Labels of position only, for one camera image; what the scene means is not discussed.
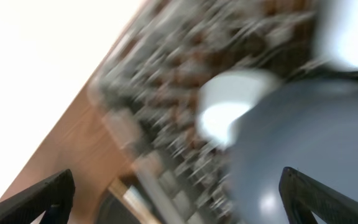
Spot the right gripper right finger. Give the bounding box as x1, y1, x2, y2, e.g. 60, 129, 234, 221
279, 167, 358, 224

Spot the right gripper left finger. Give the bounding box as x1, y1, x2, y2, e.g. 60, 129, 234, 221
0, 169, 75, 224

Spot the dark blue plate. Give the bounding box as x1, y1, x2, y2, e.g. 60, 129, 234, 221
230, 80, 358, 223

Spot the wooden chopstick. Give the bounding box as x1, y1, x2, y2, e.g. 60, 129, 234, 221
108, 178, 162, 224

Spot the light blue cup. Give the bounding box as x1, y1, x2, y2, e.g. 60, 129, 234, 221
312, 0, 358, 72

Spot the grey dishwasher rack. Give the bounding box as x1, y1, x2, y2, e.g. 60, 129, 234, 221
89, 0, 315, 223

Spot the round black tray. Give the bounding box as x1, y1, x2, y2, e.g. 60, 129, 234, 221
95, 188, 140, 224

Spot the white bowl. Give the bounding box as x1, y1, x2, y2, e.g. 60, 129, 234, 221
195, 69, 281, 149

